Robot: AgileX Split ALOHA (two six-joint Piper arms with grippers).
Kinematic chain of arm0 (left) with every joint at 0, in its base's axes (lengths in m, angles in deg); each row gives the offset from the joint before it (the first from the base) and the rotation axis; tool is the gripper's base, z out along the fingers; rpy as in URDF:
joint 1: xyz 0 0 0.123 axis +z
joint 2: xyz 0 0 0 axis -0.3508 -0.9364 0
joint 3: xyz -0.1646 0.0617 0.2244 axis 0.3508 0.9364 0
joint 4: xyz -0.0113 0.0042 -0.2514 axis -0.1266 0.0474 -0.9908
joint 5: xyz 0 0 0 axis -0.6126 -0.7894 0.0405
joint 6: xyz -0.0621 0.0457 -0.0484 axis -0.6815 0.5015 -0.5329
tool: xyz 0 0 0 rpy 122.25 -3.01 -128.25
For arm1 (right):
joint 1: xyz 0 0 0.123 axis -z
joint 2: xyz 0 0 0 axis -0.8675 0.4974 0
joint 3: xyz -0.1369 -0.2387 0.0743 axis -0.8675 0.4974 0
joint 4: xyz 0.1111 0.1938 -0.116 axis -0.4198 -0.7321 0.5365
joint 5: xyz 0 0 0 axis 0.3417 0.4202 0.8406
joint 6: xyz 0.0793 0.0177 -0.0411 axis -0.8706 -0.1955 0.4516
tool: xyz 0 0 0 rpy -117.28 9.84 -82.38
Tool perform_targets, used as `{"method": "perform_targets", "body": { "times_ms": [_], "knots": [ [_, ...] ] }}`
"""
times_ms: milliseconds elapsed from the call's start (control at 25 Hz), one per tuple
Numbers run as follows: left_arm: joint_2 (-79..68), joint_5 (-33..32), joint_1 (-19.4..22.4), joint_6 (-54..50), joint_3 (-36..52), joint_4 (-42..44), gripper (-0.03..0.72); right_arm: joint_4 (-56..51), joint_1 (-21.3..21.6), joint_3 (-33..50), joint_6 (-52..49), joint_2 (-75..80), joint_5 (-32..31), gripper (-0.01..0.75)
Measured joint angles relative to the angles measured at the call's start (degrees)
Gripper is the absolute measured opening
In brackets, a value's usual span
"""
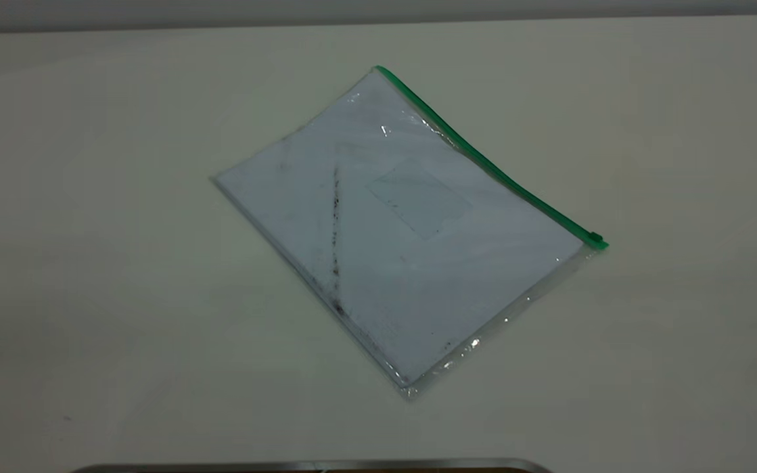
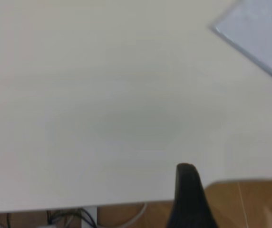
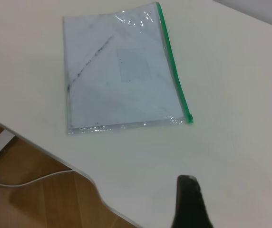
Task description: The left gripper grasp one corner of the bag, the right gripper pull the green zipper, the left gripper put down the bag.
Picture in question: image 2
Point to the white table leg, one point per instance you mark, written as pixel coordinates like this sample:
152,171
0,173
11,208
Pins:
89,217

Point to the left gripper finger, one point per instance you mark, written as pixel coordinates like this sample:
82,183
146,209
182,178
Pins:
189,204

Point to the clear plastic green-zip bag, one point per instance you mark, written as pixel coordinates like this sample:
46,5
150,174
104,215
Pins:
262,31

